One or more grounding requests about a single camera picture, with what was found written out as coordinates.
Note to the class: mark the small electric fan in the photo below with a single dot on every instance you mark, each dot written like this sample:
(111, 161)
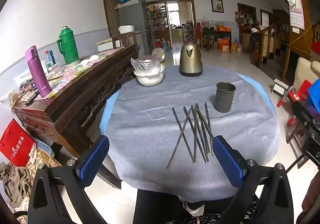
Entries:
(158, 53)

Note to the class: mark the dark wooden side table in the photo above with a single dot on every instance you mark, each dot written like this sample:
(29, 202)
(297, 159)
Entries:
(215, 32)

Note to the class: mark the grey metal chopstick holder cup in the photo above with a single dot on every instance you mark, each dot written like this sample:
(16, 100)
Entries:
(225, 97)

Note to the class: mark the dark carved wooden sideboard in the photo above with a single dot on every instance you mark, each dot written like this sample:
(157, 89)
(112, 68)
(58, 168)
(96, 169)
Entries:
(75, 104)

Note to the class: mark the person's right forearm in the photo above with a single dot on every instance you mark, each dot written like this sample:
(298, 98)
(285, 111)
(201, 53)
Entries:
(311, 201)

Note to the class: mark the pink wall calendar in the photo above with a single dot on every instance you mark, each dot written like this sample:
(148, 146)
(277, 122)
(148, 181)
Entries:
(296, 11)

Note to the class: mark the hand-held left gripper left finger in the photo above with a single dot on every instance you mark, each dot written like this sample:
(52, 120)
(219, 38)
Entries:
(93, 161)

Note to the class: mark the grey refrigerator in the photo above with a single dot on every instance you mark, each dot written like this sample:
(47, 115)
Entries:
(132, 16)

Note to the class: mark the white lidded container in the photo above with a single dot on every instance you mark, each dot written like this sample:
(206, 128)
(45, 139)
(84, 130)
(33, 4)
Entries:
(126, 28)

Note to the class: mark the grey foam table cover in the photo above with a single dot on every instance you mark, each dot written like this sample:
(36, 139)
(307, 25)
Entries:
(160, 124)

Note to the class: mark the purple thermos bottle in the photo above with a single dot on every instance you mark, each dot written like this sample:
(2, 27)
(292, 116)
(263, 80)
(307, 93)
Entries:
(38, 73)

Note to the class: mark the wooden stair railing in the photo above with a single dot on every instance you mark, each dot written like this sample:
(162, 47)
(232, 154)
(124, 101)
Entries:
(268, 41)

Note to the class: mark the white plastic basin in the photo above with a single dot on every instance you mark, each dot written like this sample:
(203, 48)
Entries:
(150, 78)

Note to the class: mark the beige chair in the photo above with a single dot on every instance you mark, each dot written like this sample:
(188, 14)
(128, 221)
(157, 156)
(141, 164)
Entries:
(303, 71)

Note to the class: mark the brass electric kettle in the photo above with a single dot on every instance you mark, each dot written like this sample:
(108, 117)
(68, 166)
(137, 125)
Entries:
(190, 60)

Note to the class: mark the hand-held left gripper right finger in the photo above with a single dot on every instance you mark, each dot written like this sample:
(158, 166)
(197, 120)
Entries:
(228, 161)

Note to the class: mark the orange cardboard box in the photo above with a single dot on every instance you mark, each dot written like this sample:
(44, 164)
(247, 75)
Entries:
(224, 45)

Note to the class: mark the white step stool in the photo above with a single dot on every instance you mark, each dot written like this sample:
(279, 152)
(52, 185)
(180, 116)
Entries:
(280, 86)

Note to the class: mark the patterned sideboard mat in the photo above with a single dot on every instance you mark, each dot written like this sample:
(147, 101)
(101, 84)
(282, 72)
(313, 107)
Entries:
(72, 71)

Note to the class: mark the framed wall picture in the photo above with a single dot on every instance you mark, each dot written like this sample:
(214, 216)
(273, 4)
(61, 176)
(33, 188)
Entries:
(217, 5)

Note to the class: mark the blue table cloth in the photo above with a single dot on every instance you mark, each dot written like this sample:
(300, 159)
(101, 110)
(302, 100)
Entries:
(107, 111)

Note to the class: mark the wooden chair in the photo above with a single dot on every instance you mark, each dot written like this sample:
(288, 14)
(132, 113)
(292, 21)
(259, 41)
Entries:
(123, 40)

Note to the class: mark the red child's chair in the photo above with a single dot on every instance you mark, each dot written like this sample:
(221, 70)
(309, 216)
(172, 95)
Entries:
(297, 94)

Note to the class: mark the green thermos jug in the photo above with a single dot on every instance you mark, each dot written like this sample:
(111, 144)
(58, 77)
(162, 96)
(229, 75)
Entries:
(68, 46)

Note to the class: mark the black remote control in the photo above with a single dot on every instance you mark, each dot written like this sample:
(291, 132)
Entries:
(32, 98)

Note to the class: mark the group of dark chopsticks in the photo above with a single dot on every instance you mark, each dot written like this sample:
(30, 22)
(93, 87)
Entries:
(197, 131)

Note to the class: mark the red paper bag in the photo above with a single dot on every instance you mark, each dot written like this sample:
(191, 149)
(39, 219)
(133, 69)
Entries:
(16, 144)

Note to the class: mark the crumpled grey cloth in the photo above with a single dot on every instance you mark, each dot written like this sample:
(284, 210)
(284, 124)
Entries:
(15, 184)

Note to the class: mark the clear red-capped water bottle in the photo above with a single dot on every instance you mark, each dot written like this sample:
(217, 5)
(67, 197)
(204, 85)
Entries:
(48, 62)

